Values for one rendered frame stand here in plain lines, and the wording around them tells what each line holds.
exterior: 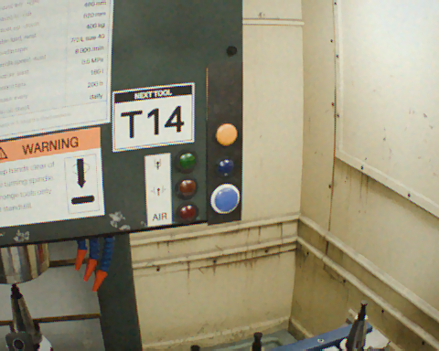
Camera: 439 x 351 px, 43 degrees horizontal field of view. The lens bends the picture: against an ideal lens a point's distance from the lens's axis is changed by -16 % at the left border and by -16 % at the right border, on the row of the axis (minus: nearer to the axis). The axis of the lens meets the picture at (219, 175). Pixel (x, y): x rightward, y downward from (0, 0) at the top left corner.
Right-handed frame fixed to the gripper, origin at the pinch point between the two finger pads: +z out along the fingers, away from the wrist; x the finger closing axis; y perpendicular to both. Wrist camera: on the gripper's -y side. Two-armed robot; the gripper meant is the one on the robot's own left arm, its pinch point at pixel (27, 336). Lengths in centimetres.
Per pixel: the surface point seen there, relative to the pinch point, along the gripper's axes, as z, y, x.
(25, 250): -7.8, -21.5, 3.9
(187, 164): -19.6, -36.4, 26.4
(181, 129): -19, -40, 26
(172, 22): -19, -54, 25
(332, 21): 72, -46, 94
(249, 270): 89, 39, 75
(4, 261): -8.8, -20.4, -0.2
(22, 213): -20.9, -32.9, 5.0
